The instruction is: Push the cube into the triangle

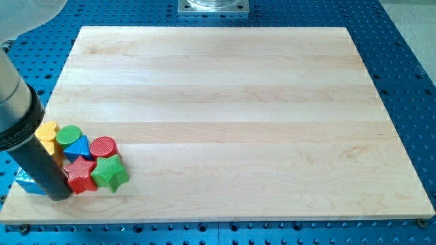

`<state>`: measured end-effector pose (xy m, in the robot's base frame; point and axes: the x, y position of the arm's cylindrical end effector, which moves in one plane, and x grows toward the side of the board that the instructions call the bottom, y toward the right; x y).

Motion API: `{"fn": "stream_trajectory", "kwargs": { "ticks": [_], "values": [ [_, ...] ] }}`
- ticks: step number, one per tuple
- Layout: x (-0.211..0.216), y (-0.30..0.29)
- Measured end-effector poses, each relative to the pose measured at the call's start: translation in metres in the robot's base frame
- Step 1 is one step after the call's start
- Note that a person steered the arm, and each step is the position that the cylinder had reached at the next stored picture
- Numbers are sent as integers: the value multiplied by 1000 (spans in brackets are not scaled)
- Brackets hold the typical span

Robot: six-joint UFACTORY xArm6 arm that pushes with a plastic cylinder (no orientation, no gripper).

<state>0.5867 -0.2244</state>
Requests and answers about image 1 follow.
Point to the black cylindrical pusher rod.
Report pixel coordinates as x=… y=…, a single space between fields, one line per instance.
x=42 y=168

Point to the blue cube block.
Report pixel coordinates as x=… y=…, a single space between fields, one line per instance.
x=27 y=183

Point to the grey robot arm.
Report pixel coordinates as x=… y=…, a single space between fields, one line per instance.
x=21 y=114

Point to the blue triangle block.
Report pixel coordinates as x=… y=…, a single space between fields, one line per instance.
x=79 y=148

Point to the yellow block behind rod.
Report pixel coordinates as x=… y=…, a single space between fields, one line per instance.
x=55 y=151

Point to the yellow heart block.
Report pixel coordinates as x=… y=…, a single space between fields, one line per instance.
x=47 y=132

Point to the green cylinder block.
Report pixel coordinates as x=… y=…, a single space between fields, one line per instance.
x=67 y=135

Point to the red star block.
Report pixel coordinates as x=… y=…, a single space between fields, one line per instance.
x=79 y=176

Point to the red cylinder block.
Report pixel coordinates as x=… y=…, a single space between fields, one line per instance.
x=103 y=146

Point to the green star block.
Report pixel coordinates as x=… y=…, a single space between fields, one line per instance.
x=110 y=172

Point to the light wooden board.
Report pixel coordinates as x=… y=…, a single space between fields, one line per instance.
x=229 y=124

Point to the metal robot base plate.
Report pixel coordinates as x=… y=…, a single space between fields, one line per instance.
x=213 y=7

